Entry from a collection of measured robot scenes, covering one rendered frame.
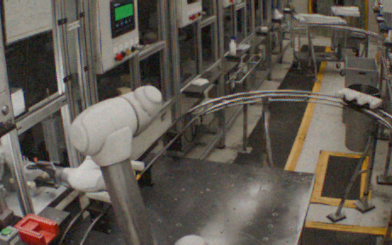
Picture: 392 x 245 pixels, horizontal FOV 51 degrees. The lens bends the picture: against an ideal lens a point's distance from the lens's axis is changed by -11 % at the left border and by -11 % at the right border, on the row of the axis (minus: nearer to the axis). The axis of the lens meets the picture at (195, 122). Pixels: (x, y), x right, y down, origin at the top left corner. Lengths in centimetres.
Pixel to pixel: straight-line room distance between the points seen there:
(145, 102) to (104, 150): 20
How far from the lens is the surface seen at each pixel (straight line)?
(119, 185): 137
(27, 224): 184
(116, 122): 132
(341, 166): 421
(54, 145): 230
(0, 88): 169
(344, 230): 332
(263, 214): 225
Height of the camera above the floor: 194
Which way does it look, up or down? 22 degrees down
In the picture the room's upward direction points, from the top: 2 degrees counter-clockwise
